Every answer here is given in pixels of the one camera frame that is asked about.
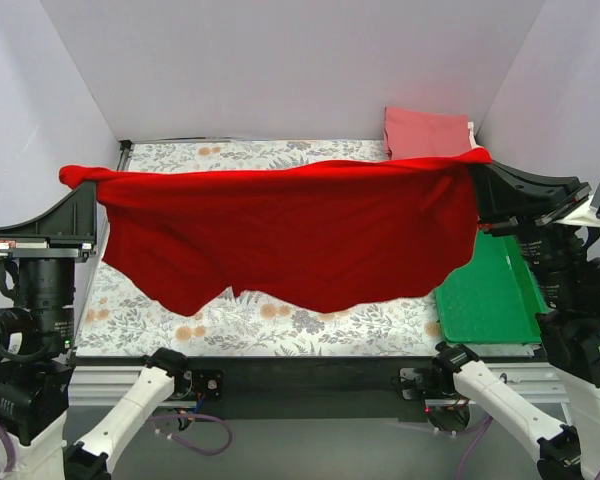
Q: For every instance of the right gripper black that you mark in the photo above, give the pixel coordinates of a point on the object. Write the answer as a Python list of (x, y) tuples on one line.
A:
[(531, 214)]

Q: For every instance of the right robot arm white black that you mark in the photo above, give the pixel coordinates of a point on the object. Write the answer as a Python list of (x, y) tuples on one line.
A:
[(554, 222)]

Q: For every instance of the floral patterned table mat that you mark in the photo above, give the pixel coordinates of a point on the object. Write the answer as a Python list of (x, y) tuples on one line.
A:
[(119, 321)]

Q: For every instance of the red t shirt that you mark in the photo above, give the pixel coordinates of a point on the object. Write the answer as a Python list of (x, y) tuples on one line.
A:
[(324, 236)]

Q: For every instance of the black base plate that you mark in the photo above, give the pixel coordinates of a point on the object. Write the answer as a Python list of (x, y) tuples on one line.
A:
[(262, 388)]

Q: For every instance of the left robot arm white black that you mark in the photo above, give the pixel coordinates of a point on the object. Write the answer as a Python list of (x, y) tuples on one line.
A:
[(37, 273)]

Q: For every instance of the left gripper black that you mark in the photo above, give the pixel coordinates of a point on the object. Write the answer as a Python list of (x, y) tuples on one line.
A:
[(45, 242)]

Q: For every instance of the green plastic tray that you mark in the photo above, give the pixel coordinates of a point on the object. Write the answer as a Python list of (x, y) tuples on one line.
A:
[(493, 299)]

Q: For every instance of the salmon pink folded shirt top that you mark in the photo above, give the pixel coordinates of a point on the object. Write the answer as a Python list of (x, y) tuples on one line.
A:
[(414, 134)]

